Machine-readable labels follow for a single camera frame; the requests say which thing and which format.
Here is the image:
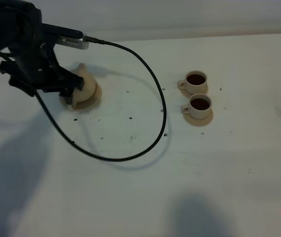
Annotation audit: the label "beige teapot saucer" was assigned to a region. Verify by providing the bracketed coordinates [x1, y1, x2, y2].
[59, 84, 102, 111]

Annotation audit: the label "far beige cup saucer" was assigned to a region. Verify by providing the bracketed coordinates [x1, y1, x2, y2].
[179, 85, 209, 98]

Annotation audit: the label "beige cup saucer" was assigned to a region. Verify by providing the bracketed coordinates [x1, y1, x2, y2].
[183, 110, 214, 127]
[179, 85, 209, 98]

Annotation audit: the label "near beige cup saucer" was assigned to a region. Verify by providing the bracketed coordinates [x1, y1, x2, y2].
[183, 110, 214, 127]

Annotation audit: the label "far beige teacup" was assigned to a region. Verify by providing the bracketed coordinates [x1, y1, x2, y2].
[177, 70, 208, 98]

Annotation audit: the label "black left camera cable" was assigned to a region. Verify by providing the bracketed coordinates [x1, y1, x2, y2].
[35, 36, 167, 162]

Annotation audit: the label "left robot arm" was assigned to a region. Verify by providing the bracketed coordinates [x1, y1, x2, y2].
[0, 0, 84, 105]

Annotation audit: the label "beige ceramic teapot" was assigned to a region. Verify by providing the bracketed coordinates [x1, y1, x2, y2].
[67, 63, 96, 110]

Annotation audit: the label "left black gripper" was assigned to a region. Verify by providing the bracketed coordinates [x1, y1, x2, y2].
[0, 41, 84, 105]

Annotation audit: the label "beige teacup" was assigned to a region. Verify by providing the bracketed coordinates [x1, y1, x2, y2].
[180, 93, 212, 119]
[177, 70, 208, 98]

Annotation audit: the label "near beige teacup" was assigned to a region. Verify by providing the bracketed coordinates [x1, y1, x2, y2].
[180, 93, 212, 119]

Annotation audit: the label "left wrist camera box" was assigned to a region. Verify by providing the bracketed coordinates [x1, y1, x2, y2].
[42, 23, 89, 50]

